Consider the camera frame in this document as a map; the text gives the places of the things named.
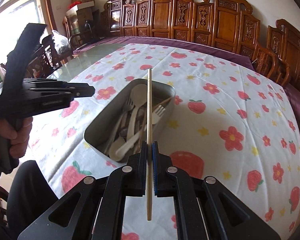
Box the large cream serving spoon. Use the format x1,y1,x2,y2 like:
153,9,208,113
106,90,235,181
127,84,147,140

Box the person's left hand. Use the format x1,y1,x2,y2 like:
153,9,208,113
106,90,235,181
0,117,33,159

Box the dark wooden chair left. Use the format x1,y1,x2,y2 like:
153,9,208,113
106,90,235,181
0,23,72,81

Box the metal rectangular tray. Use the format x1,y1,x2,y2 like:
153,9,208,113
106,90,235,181
84,79,176,164

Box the strawberry flower tablecloth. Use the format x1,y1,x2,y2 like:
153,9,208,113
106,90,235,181
26,43,300,239

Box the stacked cardboard boxes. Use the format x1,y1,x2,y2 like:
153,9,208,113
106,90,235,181
63,0,95,38

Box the carved wooden long sofa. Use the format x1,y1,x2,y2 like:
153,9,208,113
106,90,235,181
72,0,291,86

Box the carved wooden armchair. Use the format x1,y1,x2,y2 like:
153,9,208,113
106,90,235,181
266,18,300,123

